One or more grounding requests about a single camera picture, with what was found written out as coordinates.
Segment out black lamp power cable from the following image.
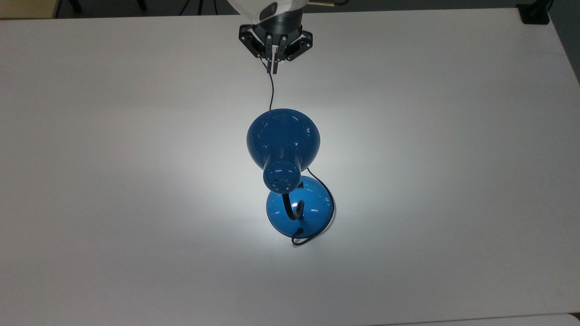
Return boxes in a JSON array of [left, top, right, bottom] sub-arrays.
[[261, 58, 335, 246]]

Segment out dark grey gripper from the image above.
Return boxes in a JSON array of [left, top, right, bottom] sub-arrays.
[[238, 9, 314, 74]]

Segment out blue desk lamp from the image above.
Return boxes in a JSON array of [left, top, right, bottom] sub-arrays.
[[246, 108, 334, 237]]

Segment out light wooden furniture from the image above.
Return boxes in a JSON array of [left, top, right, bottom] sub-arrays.
[[0, 0, 62, 20]]

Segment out black table clamp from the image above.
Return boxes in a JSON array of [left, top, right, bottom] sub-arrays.
[[516, 0, 554, 24]]

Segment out black tripod legs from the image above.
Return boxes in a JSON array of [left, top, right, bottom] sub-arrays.
[[178, 0, 219, 16]]

